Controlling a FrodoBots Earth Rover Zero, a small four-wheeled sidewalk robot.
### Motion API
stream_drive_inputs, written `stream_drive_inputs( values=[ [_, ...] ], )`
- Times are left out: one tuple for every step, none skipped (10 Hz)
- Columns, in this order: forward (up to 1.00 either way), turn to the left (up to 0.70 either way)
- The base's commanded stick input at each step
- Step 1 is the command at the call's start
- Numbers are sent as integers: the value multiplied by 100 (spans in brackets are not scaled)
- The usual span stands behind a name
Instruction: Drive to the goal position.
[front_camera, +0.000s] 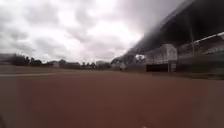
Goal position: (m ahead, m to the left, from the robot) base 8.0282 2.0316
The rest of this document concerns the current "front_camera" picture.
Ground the roofed grandstand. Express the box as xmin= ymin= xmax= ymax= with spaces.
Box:
xmin=111 ymin=0 xmax=224 ymax=80

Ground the red running track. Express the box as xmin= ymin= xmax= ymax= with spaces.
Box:
xmin=0 ymin=68 xmax=224 ymax=128

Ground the row of trees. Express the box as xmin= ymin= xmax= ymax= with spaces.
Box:
xmin=0 ymin=53 xmax=113 ymax=70

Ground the grass field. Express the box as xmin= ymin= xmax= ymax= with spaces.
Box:
xmin=0 ymin=65 xmax=111 ymax=77

